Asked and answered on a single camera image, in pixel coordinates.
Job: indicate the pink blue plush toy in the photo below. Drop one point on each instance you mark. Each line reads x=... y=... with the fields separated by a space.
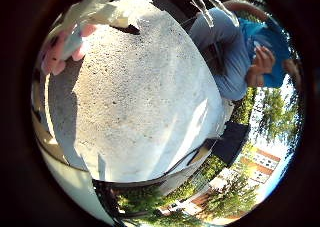
x=55 y=58

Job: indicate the black box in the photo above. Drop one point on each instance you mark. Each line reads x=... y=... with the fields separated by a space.
x=231 y=143

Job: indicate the person in blue shirt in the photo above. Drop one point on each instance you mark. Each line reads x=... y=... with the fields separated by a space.
x=226 y=57

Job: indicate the red brick building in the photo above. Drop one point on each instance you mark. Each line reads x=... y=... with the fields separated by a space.
x=263 y=167

